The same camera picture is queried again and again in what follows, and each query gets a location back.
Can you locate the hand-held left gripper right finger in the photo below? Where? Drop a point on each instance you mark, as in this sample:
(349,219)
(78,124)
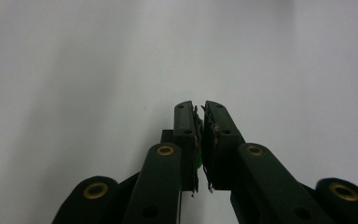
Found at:
(222,133)

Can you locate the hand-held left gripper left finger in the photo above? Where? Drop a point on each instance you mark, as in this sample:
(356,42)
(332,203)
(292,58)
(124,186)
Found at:
(185,124)

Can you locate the white paper sheet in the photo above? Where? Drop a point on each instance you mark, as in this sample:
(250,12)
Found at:
(74,77)

